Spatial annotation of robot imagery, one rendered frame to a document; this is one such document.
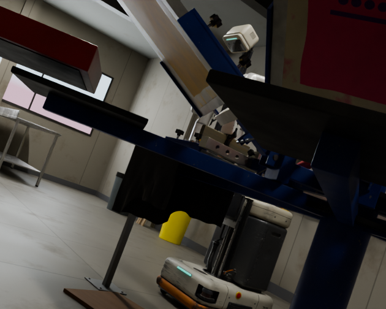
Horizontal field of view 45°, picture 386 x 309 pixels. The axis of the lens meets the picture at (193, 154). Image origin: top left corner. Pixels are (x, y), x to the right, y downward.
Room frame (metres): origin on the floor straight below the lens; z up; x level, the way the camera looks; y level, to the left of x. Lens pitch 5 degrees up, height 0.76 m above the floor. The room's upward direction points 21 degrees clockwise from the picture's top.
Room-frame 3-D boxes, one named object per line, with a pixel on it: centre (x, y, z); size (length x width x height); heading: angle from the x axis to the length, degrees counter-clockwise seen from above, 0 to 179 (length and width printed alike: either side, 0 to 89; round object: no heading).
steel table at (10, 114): (8.79, 3.17, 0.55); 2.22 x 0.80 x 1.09; 33
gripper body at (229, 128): (2.53, -0.14, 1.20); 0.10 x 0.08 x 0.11; 38
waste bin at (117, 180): (9.00, 0.95, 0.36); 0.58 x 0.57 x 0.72; 33
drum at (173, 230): (7.44, -0.13, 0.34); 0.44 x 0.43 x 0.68; 33
